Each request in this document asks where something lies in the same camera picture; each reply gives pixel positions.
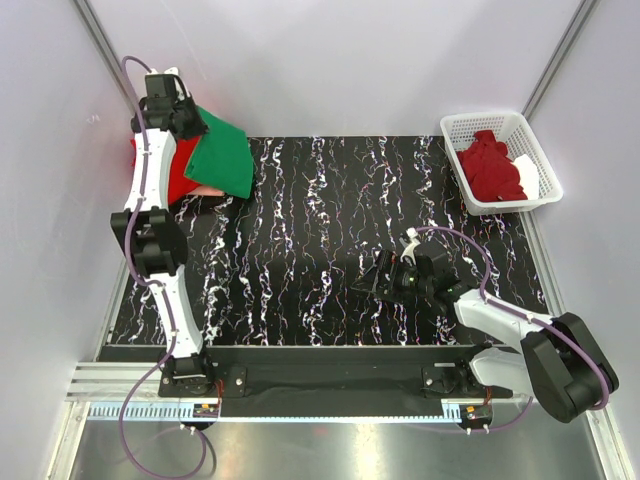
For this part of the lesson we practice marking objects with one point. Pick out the black marble pattern mat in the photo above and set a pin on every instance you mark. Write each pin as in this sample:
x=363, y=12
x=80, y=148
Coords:
x=277, y=269

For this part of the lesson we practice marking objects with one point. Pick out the folded pink t shirt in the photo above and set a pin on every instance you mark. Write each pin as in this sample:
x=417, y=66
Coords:
x=207, y=191

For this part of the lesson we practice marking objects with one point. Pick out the folded red t shirt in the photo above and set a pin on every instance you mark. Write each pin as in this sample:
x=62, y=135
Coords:
x=180, y=170

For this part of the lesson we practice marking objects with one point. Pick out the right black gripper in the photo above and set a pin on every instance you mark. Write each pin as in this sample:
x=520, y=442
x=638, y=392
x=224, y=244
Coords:
x=392, y=264

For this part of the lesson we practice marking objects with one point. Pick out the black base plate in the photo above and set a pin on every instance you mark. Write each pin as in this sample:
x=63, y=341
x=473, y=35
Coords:
x=390, y=372

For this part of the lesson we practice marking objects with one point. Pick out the white cloth in basket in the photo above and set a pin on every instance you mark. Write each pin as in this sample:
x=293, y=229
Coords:
x=529, y=176

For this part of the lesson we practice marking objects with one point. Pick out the green t shirt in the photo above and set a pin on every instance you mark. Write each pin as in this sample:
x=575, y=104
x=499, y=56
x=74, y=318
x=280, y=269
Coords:
x=222, y=158

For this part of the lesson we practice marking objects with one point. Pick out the left aluminium corner post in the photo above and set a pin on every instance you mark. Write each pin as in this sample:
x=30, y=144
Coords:
x=106, y=51

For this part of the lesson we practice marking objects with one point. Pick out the aluminium frame rail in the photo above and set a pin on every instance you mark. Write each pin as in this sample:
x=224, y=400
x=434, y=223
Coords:
x=117, y=391

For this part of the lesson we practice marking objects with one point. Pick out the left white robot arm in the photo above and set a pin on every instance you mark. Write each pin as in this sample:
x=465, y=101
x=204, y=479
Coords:
x=154, y=246

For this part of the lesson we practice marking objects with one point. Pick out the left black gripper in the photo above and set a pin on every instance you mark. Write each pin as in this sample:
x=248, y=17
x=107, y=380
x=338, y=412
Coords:
x=200, y=126

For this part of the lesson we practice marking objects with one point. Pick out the right aluminium corner post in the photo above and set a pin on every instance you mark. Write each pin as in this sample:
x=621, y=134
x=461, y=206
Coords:
x=568, y=39

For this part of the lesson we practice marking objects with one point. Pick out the dark red t shirt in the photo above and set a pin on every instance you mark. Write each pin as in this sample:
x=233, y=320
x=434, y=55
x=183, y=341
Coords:
x=492, y=176

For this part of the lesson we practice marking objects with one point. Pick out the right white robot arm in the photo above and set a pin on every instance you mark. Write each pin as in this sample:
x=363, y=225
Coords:
x=555, y=360

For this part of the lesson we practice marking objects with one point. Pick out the white plastic basket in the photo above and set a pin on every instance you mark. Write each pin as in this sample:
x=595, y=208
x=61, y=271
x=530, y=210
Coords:
x=513, y=129

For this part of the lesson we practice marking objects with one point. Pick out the aluminium corner post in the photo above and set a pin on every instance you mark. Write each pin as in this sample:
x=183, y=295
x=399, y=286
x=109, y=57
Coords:
x=568, y=39
x=106, y=51

